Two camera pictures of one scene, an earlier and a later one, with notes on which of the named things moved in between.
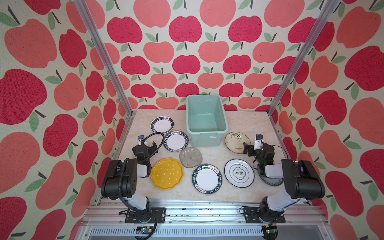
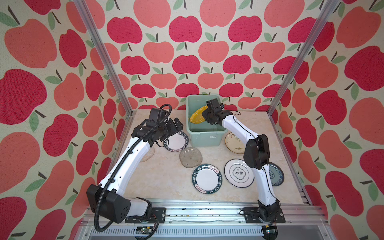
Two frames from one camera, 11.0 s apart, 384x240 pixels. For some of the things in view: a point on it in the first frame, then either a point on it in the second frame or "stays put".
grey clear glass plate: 190,157 stays put
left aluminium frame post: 104,56 stays put
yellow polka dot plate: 167,173 → 197,117
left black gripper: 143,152 → 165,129
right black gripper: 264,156 → 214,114
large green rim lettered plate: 207,178 stays put
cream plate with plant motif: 234,141 stays put
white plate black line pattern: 239,173 stays put
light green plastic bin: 206,119 stays put
